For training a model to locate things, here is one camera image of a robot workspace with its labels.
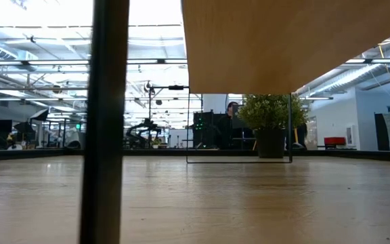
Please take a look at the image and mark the black aluminium rig frame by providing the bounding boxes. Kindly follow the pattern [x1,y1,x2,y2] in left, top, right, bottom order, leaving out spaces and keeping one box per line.
[0,148,390,163]

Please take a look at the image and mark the person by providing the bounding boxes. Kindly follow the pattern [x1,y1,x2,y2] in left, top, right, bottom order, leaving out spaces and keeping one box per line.
[215,100,242,150]

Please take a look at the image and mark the silver ceiling air duct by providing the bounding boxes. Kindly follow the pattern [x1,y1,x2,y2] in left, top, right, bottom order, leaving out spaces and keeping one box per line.
[311,63,390,94]

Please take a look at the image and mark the green potted plant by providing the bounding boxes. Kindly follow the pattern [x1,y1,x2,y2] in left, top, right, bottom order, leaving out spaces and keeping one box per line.
[237,93,309,159]

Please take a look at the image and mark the wooden shelf riser black legs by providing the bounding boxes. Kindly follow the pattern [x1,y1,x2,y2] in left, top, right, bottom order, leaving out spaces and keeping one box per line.
[79,0,390,244]

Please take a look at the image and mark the red box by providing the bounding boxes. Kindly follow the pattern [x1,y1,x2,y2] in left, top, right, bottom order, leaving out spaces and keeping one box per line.
[323,136,347,147]

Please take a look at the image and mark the black softbox light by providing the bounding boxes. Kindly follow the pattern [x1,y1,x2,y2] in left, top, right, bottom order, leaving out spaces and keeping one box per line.
[28,107,50,123]

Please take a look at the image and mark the black cabinet green lights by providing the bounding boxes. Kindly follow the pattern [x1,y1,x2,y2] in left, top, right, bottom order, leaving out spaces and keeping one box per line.
[193,111,221,150]

